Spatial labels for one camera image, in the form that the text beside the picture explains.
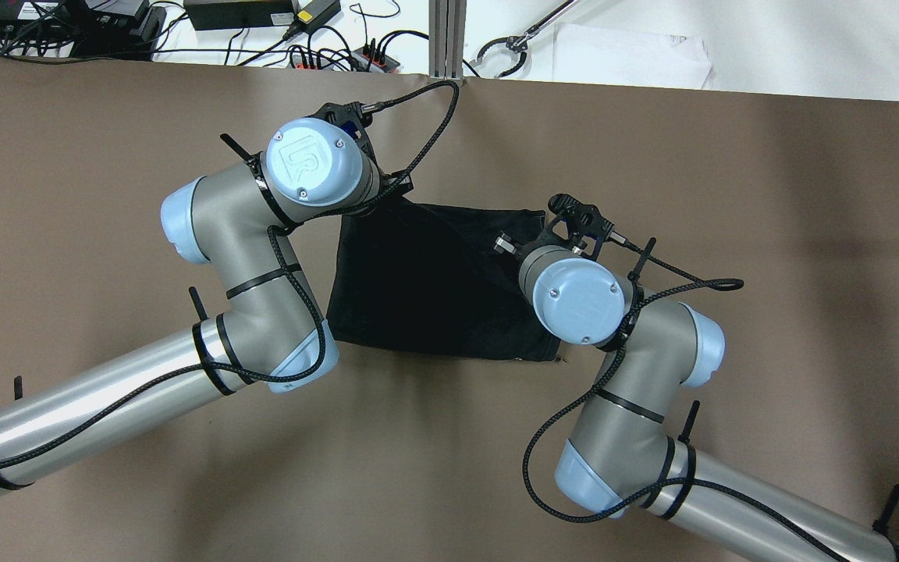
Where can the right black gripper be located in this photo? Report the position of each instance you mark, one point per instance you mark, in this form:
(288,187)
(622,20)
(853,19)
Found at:
(527,248)

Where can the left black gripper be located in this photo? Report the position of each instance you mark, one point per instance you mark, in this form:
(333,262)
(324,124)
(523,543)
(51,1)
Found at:
(396,185)

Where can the black t-shirt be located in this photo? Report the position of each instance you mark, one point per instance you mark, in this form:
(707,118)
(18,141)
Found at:
(425,279)

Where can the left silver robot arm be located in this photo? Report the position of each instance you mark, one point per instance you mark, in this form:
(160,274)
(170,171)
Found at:
(238,221)

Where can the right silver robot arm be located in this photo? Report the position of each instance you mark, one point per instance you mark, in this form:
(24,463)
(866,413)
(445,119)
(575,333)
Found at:
(619,455)

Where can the right grey usb hub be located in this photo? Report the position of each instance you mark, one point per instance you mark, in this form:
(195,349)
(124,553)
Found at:
(369,58)

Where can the grabber reacher tool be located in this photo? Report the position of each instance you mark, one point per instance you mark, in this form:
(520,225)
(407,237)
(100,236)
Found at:
(518,45)

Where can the white paper sheet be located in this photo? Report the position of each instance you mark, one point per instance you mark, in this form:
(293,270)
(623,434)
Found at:
(597,55)

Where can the black power adapter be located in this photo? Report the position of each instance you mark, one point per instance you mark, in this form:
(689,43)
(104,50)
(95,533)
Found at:
(224,15)

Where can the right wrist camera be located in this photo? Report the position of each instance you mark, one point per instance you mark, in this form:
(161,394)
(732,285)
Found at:
(578,226)

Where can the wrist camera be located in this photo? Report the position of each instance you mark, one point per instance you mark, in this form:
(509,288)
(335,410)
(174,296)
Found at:
(351,118)
(578,226)

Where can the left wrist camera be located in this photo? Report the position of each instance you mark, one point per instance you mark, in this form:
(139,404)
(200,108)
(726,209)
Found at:
(351,118)

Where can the aluminium cage frame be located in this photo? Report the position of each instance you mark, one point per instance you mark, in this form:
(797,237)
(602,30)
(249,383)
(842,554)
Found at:
(446,27)

